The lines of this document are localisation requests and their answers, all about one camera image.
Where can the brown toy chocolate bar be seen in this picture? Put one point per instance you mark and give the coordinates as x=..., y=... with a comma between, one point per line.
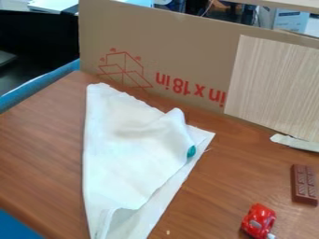
x=304, y=184

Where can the cardboard box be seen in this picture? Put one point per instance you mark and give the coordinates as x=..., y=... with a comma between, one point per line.
x=174, y=49

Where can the light wooden board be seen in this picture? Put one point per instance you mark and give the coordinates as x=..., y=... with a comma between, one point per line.
x=274, y=84

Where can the white cloth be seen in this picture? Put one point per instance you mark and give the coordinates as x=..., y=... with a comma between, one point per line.
x=128, y=152

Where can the white box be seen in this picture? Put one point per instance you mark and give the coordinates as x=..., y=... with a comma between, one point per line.
x=290, y=19

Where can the red toy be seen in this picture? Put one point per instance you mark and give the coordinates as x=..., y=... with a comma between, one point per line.
x=258, y=221

